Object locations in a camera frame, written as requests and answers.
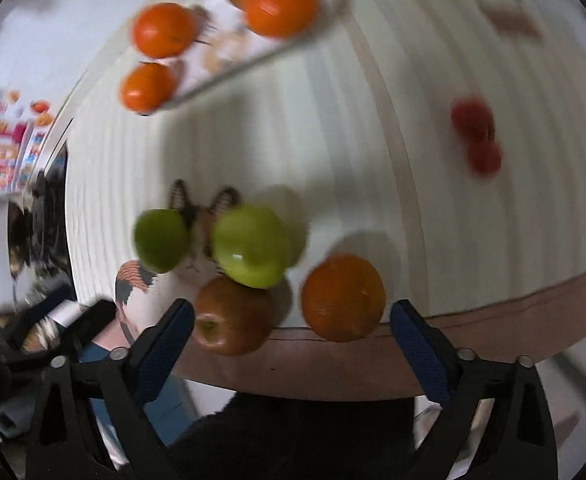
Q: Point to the large orange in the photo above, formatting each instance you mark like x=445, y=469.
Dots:
x=343, y=297

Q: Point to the small red fruit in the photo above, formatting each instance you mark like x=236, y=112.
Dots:
x=484, y=157
x=472, y=117

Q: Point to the white printed tray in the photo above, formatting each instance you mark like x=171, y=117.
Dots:
x=233, y=55

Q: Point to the striped white tablecloth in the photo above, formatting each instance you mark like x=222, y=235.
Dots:
x=333, y=135

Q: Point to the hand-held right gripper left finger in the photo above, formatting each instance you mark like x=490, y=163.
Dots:
x=165, y=347

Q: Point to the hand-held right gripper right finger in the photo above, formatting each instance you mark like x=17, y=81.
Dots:
x=418, y=355

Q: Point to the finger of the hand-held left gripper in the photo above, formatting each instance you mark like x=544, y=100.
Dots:
x=95, y=316

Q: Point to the small orange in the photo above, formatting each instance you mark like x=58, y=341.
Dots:
x=163, y=30
x=280, y=7
x=147, y=87

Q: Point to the brown blurred object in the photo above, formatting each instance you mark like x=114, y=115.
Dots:
x=513, y=20

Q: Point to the red apple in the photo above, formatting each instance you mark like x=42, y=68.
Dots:
x=235, y=317

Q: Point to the colourful wall poster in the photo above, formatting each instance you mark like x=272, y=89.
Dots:
x=10, y=140

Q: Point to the dark clutter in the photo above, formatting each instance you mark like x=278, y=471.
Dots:
x=38, y=220

